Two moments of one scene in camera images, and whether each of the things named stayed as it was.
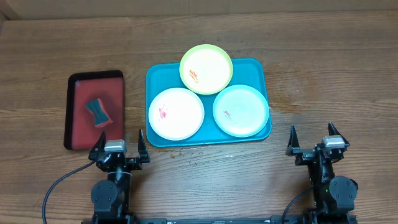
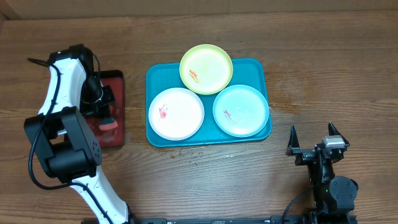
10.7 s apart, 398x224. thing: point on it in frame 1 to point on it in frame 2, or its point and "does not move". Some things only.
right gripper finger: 333,130 does not move
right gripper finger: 293,148 does not move
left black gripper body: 129,165 to 95,98
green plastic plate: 206,69 does not move
